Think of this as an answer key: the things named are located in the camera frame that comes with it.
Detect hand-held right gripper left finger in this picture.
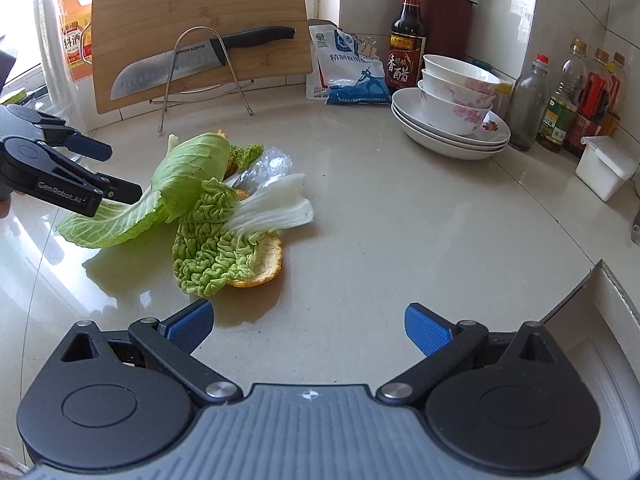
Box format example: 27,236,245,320
60,298,244,407

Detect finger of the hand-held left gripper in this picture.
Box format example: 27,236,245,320
96,172,144,207
0,105,112,162

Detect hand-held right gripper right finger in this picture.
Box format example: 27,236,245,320
375,302,561,406

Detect green cabbage leaf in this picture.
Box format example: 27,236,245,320
56,132,232,248

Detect napa cabbage leaf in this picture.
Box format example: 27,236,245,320
172,172,315,297

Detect orange peel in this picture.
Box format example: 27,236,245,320
227,232,284,289

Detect clear plastic wrap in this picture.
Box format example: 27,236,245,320
225,147,293,193

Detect white upright plates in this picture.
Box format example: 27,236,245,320
32,0,65,98

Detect small green leaf piece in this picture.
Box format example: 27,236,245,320
227,144,264,171

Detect orange plastic jug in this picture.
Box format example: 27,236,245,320
56,0,96,83

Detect wooden cutting board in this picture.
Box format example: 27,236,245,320
91,0,313,115

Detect white plate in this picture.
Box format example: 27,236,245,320
392,105,511,153
397,120,510,161

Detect white floral bowl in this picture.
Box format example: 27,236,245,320
420,71,498,108
422,54,502,86
417,84,496,136

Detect stack of white bowls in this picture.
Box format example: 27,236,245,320
391,87,512,145

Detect white lidded container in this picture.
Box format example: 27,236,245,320
575,136,640,202

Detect glass bottle with red cap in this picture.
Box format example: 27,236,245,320
509,54,551,151

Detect green yellow tin can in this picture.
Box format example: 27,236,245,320
470,59,516,116

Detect oil bottle with green label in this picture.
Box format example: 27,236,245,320
537,39,588,153

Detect blue white salt bag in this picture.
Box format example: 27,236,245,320
306,19,392,106

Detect binder clips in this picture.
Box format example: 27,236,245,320
352,35,381,58

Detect bottle with red label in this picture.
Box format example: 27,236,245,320
565,49,613,158

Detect dark soy sauce bottle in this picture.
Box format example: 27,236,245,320
389,0,427,92

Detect dark red knife block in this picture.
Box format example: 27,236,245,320
419,0,475,61

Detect orange-capped condiment bottle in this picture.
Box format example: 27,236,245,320
602,52,628,138

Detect black-handled kitchen knife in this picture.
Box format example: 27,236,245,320
110,26,297,101

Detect metal wire rack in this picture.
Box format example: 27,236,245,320
157,26,253,135

